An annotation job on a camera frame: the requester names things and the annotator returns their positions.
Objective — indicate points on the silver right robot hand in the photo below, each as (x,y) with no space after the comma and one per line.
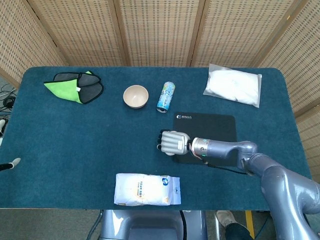
(173,142)

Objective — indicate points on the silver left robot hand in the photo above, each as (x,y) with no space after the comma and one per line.
(11,164)

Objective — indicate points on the white computer mouse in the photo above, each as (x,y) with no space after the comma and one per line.
(170,153)

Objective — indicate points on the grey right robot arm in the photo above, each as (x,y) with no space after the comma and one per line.
(225,150)

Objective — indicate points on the black mouse pad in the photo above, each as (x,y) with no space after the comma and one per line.
(212,125)

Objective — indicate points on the light blue drink can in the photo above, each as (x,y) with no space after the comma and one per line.
(166,96)

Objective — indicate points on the white tissue pack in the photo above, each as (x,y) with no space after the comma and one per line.
(142,190)

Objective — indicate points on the beige bowl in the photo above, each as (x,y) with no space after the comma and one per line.
(135,96)

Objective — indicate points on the teal felt table cover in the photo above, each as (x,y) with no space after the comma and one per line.
(87,140)

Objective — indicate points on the clear bag of white filling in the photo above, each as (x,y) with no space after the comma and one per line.
(232,86)

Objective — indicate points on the grey robot torso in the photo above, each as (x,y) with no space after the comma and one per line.
(150,225)

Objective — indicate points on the beige shoe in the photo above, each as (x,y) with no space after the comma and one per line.
(226,218)

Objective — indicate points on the green and grey microfiber cloth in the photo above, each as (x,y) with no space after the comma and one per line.
(65,87)

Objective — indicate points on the dark blue trouser leg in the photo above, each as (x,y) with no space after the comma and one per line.
(237,232)

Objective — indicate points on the woven bamboo folding screen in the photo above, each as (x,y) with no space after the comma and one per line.
(160,30)

